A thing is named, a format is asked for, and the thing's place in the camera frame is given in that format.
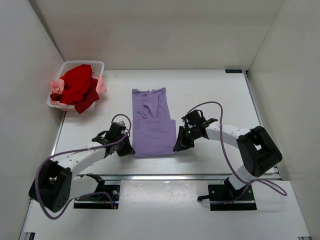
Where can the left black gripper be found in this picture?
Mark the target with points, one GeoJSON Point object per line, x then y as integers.
{"type": "Point", "coordinates": [122, 145]}

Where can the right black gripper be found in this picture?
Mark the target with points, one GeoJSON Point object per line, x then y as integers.
{"type": "Point", "coordinates": [185, 138]}

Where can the purple t-shirt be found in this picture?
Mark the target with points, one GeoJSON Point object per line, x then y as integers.
{"type": "Point", "coordinates": [154, 132]}

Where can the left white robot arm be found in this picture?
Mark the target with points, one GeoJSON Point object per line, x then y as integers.
{"type": "Point", "coordinates": [58, 181]}

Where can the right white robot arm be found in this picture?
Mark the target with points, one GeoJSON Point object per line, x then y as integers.
{"type": "Point", "coordinates": [258, 151]}

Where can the dark red t-shirt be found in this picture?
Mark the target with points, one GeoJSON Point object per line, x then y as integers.
{"type": "Point", "coordinates": [80, 108]}

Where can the white plastic basket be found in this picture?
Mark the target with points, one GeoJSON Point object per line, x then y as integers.
{"type": "Point", "coordinates": [97, 73]}

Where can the pink t-shirt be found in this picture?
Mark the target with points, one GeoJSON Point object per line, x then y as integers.
{"type": "Point", "coordinates": [57, 88]}

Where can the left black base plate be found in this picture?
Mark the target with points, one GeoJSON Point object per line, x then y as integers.
{"type": "Point", "coordinates": [106, 197]}

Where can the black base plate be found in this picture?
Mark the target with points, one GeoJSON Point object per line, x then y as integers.
{"type": "Point", "coordinates": [221, 199]}
{"type": "Point", "coordinates": [106, 197]}

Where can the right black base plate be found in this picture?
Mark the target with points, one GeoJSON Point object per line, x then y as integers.
{"type": "Point", "coordinates": [221, 199]}

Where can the aluminium rail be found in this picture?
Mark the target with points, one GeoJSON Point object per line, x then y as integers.
{"type": "Point", "coordinates": [180, 167]}

